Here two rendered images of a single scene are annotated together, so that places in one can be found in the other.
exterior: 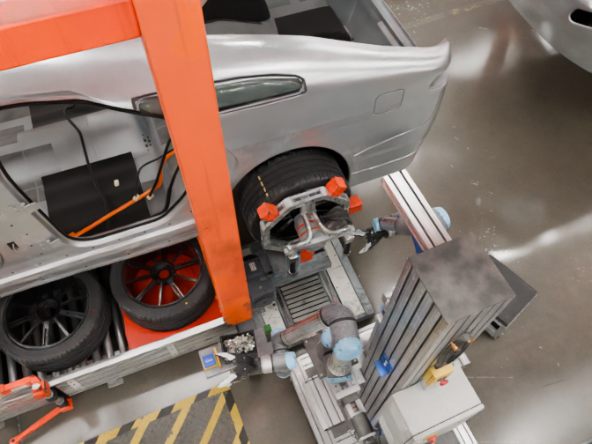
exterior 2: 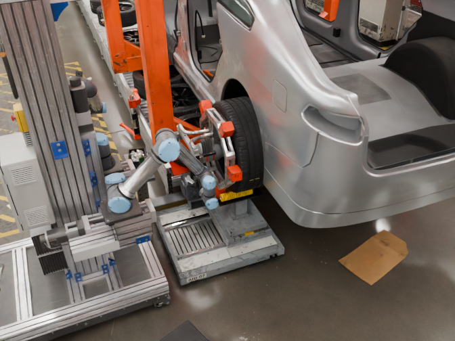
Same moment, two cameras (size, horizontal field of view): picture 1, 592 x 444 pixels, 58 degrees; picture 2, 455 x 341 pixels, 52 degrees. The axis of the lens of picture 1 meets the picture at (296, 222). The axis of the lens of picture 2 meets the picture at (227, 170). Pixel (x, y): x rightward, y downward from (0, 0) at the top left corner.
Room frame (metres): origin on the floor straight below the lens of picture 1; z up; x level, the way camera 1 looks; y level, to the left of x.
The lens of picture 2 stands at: (1.76, -2.80, 2.60)
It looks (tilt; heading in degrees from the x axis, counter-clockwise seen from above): 35 degrees down; 91
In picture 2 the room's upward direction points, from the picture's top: 1 degrees counter-clockwise
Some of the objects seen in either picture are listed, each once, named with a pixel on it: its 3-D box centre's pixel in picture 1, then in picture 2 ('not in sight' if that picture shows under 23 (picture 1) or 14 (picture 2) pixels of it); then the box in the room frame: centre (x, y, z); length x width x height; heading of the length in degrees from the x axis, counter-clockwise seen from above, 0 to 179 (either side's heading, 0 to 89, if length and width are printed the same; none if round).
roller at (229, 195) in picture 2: not in sight; (236, 193); (1.76, -0.13, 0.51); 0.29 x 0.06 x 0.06; 22
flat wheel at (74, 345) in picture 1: (53, 314); (180, 106); (1.18, 1.50, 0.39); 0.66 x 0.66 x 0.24
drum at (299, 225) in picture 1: (309, 231); (206, 151); (1.56, -0.08, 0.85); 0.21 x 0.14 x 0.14; 22
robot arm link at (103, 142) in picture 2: (332, 342); (99, 144); (0.85, -0.20, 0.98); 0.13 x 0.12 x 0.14; 10
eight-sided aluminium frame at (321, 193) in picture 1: (305, 221); (216, 149); (1.62, -0.05, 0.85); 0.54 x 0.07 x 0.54; 112
